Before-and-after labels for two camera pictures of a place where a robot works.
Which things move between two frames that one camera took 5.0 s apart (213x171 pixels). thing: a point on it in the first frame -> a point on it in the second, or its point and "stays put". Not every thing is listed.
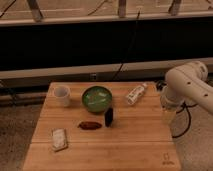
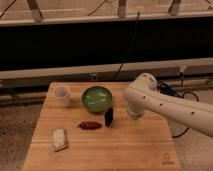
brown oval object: [89, 125] stays put
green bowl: [96, 99] stays put
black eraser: [108, 117] stays put
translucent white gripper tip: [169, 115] -> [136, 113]
